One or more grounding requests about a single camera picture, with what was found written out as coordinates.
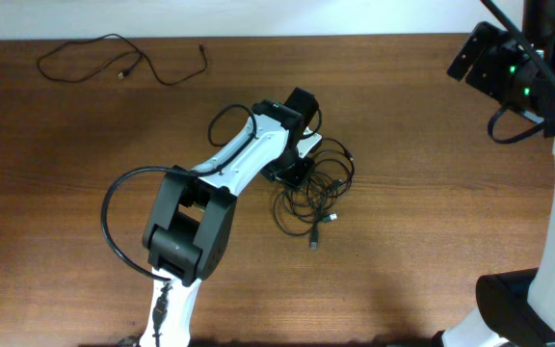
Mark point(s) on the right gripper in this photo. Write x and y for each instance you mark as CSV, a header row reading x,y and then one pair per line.
x,y
499,51

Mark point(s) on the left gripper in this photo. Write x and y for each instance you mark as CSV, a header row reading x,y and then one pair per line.
x,y
306,164

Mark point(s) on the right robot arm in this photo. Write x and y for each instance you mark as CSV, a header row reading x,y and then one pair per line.
x,y
517,308

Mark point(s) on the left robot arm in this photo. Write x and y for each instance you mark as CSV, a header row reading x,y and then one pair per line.
x,y
190,222

